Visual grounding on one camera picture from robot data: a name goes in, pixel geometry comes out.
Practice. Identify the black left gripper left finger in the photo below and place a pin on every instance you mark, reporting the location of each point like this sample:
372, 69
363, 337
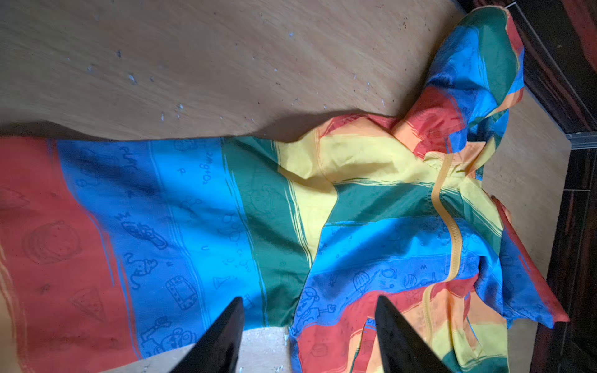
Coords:
218, 349

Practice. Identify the aluminium corner post right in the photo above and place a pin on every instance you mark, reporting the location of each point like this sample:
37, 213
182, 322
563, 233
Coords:
583, 140

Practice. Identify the rainbow striped hooded jacket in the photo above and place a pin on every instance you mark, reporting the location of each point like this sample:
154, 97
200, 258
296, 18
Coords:
115, 251

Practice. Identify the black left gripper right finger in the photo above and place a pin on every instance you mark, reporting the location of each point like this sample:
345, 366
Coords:
401, 347

